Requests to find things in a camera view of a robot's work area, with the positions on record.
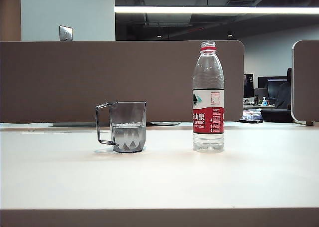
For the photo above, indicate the metal wall switch plate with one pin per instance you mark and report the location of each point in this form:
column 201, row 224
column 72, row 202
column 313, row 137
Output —
column 65, row 33

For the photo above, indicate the long ceiling light strip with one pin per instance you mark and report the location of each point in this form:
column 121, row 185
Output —
column 199, row 10

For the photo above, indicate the dark computer monitor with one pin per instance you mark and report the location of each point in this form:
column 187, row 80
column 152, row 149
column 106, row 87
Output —
column 271, row 87

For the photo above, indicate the brown partition with white edge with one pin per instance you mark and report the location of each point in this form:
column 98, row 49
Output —
column 306, row 82

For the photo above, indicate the clear water bottle red label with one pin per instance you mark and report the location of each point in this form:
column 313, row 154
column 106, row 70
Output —
column 208, row 122

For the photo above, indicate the wide brown desk partition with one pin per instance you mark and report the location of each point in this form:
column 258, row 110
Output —
column 99, row 79

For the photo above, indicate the black sign with numeral two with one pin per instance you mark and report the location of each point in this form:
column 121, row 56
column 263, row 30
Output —
column 249, row 84

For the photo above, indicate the oval grey partition foot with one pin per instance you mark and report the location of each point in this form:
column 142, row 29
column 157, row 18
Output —
column 164, row 123

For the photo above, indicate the grey transparent plastic mug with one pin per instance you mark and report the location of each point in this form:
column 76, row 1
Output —
column 128, row 132

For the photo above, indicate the patterned dark bag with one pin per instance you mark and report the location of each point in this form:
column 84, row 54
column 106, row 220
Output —
column 251, row 116

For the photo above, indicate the small blue spray bottle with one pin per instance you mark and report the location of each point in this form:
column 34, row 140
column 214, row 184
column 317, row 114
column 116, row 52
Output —
column 264, row 101

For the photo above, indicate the round black cushion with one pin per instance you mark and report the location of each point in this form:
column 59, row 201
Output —
column 276, row 115

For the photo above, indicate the dark office chair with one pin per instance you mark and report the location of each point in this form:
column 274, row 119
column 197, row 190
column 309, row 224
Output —
column 284, row 97

